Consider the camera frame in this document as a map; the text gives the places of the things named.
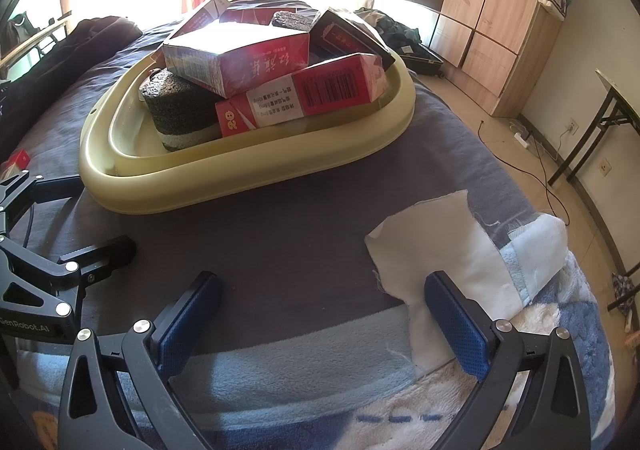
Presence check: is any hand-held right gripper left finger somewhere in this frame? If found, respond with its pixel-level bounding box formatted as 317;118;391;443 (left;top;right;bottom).
59;271;224;450

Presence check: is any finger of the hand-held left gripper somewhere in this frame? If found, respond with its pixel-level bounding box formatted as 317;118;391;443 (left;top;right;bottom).
0;236;138;327
0;172;83;239

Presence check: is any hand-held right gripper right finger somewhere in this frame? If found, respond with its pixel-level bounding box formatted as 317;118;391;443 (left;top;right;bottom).
424;270;592;450

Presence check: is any black foam cylinder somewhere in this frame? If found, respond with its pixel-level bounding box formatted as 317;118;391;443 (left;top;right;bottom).
271;10;322;33
139;70;223;152

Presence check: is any cream plastic basin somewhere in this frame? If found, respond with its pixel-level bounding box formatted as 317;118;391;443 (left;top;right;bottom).
80;4;416;217

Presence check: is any large red white carton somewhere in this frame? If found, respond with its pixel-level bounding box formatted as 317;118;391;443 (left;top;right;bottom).
161;21;311;99

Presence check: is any dark glossy carton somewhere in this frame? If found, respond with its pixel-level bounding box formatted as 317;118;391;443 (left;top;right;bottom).
309;7;397;75

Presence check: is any small red box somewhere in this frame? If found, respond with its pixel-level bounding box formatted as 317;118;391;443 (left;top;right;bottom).
0;150;32;178

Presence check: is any white cloth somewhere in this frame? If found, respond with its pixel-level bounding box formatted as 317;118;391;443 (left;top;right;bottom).
364;189;526;376

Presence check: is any grey bed sheet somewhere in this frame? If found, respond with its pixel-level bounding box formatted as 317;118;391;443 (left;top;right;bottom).
0;14;546;366

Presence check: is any blue white blanket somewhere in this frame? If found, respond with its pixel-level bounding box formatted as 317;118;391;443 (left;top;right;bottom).
15;212;616;450

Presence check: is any black garment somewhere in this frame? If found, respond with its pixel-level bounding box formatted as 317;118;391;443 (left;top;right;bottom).
0;16;143;155

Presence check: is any pile of clothes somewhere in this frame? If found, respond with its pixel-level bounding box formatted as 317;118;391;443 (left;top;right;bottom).
612;272;640;315

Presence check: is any white power strip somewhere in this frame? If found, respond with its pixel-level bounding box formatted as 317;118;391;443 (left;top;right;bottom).
510;122;533;148

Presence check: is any folding table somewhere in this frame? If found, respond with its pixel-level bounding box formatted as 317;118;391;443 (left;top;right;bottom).
547;68;640;191

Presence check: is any black suitcase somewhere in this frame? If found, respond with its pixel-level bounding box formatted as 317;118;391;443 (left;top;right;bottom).
355;7;446;78

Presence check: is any wooden wardrobe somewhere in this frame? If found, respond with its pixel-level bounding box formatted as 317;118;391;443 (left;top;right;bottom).
391;0;581;118

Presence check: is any wooden bed rail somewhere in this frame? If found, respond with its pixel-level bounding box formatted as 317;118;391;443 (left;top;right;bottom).
0;18;71;65

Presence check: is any black floor cable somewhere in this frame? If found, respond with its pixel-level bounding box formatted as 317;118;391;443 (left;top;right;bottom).
477;119;571;225

